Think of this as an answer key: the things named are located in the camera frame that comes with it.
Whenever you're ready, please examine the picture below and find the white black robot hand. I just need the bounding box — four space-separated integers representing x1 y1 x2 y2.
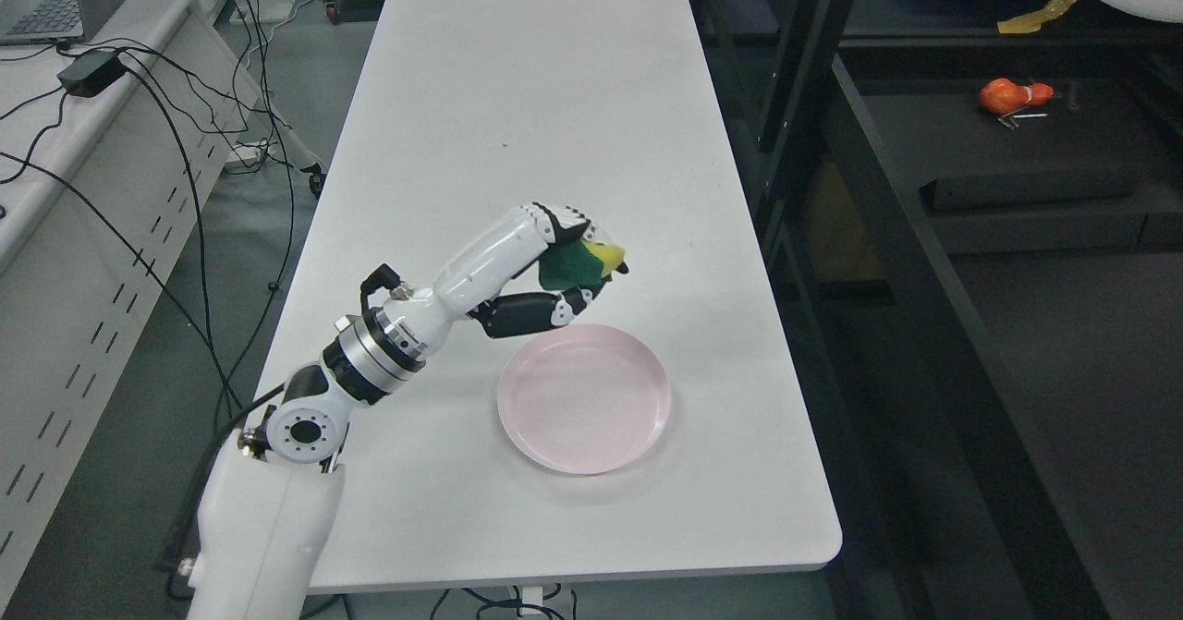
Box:
384 202 628 351

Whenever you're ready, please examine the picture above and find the green yellow sponge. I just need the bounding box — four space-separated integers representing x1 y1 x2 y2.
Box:
538 238 626 291

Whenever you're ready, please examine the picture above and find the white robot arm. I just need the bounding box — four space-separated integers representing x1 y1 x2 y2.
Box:
189 267 470 619

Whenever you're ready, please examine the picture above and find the dark metal shelf rack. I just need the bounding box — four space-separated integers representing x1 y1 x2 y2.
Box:
691 0 1179 619

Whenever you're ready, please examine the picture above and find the pink round plate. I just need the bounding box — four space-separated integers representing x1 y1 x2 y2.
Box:
497 324 673 476

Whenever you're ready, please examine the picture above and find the white table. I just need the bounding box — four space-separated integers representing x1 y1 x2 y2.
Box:
261 0 843 593

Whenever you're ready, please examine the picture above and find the white power strip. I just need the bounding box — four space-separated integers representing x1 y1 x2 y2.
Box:
224 143 269 174

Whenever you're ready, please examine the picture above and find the white perforated desk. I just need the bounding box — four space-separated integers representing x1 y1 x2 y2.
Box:
4 0 308 619

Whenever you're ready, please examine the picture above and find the black power adapter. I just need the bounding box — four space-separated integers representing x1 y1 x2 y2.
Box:
56 49 128 98

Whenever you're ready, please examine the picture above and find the yellow tape strip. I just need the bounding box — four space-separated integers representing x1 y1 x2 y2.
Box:
994 0 1079 35

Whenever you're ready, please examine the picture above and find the black cable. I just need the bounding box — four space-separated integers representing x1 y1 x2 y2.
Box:
0 38 243 418

